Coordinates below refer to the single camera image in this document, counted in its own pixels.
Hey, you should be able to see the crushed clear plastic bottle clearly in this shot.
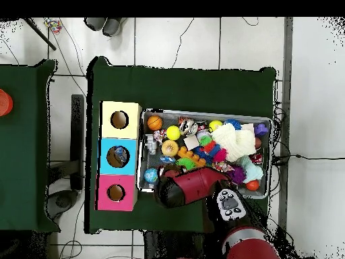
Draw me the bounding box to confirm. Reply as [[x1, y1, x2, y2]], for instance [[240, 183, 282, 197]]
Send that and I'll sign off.
[[113, 146, 129, 166], [159, 155, 177, 165]]

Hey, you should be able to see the green spiky rubber ball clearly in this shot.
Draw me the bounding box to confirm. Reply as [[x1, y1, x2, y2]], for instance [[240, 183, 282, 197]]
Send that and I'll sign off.
[[175, 157, 197, 171]]

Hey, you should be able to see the cream waffle cloth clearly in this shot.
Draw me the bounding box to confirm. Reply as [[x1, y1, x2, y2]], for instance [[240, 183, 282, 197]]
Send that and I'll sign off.
[[210, 123, 257, 163]]

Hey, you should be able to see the wooden box with three holes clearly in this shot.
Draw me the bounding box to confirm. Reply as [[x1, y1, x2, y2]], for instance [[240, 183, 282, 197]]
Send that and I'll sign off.
[[95, 100, 143, 212]]

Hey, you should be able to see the opened silver drink can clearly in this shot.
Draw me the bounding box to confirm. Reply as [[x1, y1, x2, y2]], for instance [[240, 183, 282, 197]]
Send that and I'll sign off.
[[178, 118, 199, 136]]

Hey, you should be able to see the orange toy basketball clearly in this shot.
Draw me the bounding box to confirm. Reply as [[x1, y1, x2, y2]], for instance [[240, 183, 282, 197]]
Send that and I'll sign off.
[[146, 115, 164, 132]]

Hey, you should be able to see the blue spiky ball with eyes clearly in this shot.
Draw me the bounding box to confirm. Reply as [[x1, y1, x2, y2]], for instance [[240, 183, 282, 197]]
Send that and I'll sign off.
[[224, 119, 242, 130]]

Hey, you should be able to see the purple spiky rubber ball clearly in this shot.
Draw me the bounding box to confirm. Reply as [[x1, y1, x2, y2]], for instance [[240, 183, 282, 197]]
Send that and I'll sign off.
[[227, 165, 247, 185]]

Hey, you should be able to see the mint knitted cloth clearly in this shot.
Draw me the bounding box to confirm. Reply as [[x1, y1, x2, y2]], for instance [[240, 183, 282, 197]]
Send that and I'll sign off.
[[235, 155, 264, 184]]

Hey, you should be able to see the black upright panel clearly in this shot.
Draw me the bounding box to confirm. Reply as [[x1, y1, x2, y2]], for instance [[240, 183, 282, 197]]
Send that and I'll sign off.
[[70, 94, 85, 191]]

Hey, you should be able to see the person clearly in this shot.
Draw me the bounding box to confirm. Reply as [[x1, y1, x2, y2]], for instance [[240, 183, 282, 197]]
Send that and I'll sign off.
[[84, 17, 127, 37]]

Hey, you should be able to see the side table with green cloth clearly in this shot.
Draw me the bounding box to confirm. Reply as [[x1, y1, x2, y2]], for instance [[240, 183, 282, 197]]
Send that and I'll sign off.
[[0, 59, 61, 233]]

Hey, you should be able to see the bag of colourful beads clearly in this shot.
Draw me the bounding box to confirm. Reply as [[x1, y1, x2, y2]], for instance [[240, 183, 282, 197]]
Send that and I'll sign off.
[[44, 18, 63, 35]]

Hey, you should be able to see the black rod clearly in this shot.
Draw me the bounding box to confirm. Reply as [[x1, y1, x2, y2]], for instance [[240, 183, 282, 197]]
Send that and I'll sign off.
[[23, 18, 57, 51]]

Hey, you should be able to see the orange ridged cup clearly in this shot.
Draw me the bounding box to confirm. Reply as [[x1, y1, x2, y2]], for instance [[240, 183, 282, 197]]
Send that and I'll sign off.
[[0, 88, 13, 117]]

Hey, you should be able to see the shallow wire mesh bin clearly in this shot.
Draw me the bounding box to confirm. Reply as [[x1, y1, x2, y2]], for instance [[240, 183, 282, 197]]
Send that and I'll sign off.
[[136, 109, 274, 200]]

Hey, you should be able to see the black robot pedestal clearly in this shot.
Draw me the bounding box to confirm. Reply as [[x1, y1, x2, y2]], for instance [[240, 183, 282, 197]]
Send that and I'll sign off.
[[142, 230, 216, 259]]

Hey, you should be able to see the black cable with plug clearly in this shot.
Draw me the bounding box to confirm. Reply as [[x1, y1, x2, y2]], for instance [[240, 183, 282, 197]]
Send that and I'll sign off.
[[272, 153, 345, 166]]

